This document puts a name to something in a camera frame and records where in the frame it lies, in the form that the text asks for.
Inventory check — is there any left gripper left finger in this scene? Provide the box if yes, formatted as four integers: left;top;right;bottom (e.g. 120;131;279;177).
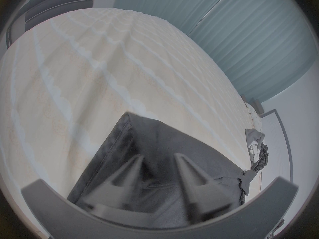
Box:
75;155;145;210

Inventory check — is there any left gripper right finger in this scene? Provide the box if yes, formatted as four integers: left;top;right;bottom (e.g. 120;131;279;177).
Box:
173;153;233;224

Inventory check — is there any black T-shirt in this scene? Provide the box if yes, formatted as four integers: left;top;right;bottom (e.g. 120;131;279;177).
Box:
67;112;258;229

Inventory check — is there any pile of clothes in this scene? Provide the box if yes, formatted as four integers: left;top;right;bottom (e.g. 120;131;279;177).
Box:
245;128;269;172

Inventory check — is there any white printed pillow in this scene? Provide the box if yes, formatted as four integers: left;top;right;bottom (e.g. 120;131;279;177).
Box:
245;102;262;131

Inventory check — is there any grey bedside table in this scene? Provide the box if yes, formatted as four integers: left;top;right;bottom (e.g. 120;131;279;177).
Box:
241;95;265;114

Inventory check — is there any bed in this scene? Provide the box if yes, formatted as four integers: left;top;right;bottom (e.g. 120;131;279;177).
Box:
0;8;292;208

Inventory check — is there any blue-green curtain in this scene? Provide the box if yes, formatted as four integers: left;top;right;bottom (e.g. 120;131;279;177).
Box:
188;0;318;104
113;0;241;34

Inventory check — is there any black chest of drawers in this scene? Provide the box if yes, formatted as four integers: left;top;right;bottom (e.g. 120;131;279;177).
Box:
7;0;97;45

